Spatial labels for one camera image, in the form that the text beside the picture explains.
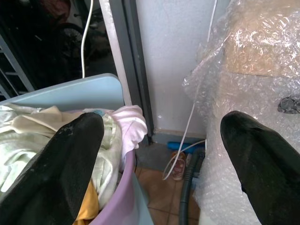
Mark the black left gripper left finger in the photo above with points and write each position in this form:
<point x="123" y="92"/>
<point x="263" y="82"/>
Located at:
<point x="54" y="173"/>

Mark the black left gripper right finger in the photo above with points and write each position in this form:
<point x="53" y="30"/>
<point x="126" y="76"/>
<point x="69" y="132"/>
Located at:
<point x="264" y="168"/>

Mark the bubble wrapped washing machine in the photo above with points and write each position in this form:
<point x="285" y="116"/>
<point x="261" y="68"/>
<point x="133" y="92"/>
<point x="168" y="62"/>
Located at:
<point x="248" y="70"/>

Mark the yellow garment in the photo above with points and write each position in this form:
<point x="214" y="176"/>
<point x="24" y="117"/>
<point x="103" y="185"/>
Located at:
<point x="87" y="206"/>

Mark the cream beige garment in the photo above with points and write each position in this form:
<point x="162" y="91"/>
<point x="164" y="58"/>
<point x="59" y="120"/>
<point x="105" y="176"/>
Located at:
<point x="35" y="122"/>

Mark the pale green garment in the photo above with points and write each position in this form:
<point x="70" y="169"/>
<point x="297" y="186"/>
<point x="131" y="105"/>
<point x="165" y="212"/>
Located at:
<point x="110" y="164"/>

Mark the purple plastic laundry basket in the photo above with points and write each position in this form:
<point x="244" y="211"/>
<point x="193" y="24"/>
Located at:
<point x="117" y="199"/>

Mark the small patterned slipper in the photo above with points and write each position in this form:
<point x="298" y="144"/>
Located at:
<point x="179" y="165"/>

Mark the pink white garment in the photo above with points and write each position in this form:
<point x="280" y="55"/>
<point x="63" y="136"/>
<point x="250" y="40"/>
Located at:
<point x="129" y="126"/>

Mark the grey metal rack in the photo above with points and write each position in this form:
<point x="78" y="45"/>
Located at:
<point x="11" y="70"/>

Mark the grey door frame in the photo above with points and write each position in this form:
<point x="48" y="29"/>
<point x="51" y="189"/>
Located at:
<point x="131" y="65"/>

